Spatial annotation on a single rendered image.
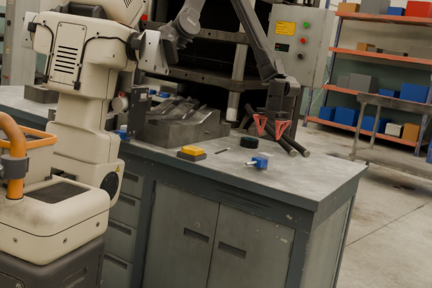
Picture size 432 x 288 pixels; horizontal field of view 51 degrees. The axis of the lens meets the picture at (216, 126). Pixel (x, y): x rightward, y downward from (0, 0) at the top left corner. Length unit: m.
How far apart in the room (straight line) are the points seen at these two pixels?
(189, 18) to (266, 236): 0.76
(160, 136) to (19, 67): 4.39
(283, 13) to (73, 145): 1.42
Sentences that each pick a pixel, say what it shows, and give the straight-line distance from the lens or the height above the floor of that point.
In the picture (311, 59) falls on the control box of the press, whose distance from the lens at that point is 2.40.
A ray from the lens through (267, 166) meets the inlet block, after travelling 1.66.
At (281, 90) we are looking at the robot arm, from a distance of 1.61.
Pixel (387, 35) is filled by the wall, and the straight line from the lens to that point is 8.54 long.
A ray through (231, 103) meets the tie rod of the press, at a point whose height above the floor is 0.92.
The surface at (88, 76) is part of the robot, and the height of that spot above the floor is 1.08.
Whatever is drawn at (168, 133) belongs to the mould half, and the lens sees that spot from 1.74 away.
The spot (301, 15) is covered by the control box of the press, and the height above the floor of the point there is 1.42.
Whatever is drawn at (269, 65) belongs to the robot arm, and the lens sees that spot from 1.63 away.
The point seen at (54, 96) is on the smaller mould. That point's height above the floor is 0.83.
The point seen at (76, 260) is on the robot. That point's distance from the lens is 1.18.
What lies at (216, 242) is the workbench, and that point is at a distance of 1.71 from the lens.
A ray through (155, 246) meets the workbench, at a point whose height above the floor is 0.41.
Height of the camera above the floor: 1.22
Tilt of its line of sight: 10 degrees down
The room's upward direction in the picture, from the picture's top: 9 degrees clockwise
